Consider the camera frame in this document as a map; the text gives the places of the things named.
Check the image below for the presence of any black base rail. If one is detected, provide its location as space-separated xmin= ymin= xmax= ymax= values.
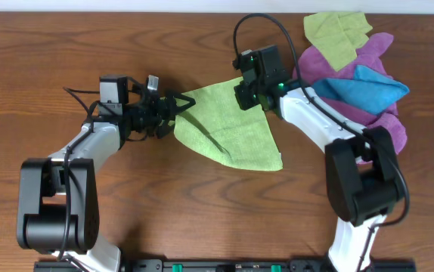
xmin=33 ymin=258 xmax=417 ymax=272

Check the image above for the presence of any light green cloth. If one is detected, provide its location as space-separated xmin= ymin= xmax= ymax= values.
xmin=174 ymin=77 xmax=283 ymax=172

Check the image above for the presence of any blue cloth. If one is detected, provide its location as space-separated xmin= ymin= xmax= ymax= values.
xmin=312 ymin=65 xmax=410 ymax=115

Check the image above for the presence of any upper purple cloth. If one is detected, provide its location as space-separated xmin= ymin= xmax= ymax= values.
xmin=298 ymin=32 xmax=394 ymax=85

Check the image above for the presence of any olive green cloth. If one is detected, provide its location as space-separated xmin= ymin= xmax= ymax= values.
xmin=303 ymin=12 xmax=373 ymax=72

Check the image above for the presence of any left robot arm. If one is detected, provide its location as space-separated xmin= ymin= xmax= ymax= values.
xmin=16 ymin=75 xmax=196 ymax=272

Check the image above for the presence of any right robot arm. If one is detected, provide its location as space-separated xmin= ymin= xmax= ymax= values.
xmin=233 ymin=45 xmax=416 ymax=271

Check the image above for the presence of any lower purple cloth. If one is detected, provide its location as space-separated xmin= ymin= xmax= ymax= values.
xmin=321 ymin=97 xmax=408 ymax=154

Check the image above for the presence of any purple cloth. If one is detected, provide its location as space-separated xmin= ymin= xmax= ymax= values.
xmin=321 ymin=97 xmax=408 ymax=154
xmin=298 ymin=32 xmax=394 ymax=85

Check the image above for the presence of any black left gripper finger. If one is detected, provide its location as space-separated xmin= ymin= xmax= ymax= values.
xmin=155 ymin=119 xmax=175 ymax=138
xmin=164 ymin=91 xmax=196 ymax=116

